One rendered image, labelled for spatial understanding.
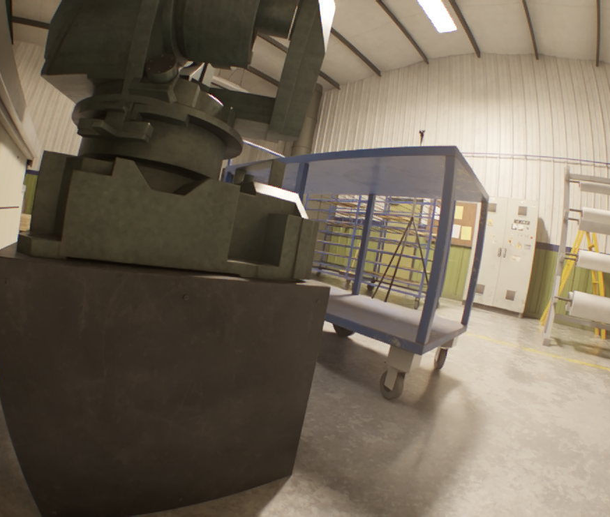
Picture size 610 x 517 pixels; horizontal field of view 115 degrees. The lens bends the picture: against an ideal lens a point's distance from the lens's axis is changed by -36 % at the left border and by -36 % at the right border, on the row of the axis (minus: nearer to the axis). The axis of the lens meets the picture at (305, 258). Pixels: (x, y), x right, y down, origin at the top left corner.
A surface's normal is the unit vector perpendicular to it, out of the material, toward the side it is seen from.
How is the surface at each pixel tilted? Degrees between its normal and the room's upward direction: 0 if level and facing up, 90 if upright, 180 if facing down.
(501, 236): 90
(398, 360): 90
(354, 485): 0
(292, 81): 135
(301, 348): 90
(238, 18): 143
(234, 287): 90
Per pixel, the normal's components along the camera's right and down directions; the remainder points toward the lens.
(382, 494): 0.18, -0.98
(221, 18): -0.02, 0.83
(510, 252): -0.69, -0.09
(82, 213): 0.63, 0.14
